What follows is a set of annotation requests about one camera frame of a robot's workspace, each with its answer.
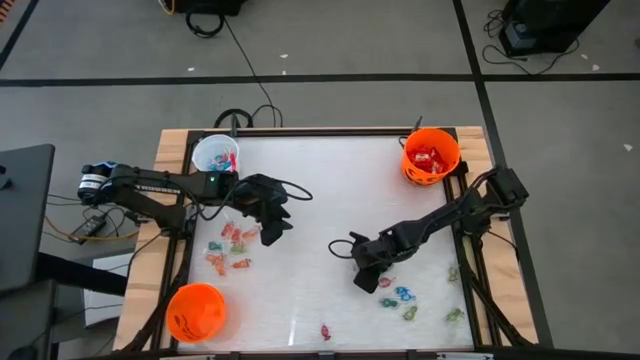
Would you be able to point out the black power adapter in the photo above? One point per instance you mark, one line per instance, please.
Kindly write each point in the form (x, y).
(90, 226)

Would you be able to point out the black equipment case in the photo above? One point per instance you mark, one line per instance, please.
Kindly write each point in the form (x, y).
(550, 20)

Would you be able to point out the teal wrapped lollipop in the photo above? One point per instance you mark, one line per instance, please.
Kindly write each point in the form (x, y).
(388, 302)

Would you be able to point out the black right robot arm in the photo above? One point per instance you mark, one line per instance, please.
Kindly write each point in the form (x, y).
(440, 217)

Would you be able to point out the orange gummy in clear wrapper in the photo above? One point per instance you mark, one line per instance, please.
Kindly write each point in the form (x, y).
(220, 269)
(214, 259)
(241, 263)
(250, 232)

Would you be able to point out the black floor beam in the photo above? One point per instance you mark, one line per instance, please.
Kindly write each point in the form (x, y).
(80, 274)

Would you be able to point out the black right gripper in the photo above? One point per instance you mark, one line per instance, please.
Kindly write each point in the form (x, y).
(375, 250)

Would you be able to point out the red wrapped lollipop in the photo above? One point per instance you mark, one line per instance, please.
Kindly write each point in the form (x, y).
(325, 332)

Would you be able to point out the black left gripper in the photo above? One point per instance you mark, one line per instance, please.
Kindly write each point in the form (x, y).
(260, 195)

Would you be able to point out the teal gummy in clear wrapper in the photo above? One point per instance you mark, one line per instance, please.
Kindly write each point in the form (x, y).
(215, 246)

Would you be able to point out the green gummy in clear wrapper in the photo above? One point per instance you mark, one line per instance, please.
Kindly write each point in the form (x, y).
(238, 247)

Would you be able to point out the red gummy in clear wrapper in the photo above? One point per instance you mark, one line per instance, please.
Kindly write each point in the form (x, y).
(236, 235)
(227, 229)

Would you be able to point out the orange pumpkin face bucket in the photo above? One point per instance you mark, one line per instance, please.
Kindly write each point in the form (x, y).
(447, 142)
(195, 307)

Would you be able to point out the green wrapped lollipop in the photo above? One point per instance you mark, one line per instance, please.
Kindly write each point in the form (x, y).
(410, 313)
(453, 273)
(455, 315)

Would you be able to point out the dark grey side desk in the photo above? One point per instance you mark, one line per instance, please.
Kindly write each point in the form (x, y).
(25, 215)

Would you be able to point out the black floor equipment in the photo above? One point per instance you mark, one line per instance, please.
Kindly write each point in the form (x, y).
(210, 5)

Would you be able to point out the pink lollipop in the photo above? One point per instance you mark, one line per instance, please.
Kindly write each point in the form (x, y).
(385, 281)

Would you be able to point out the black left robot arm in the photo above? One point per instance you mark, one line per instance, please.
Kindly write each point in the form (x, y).
(165, 182)

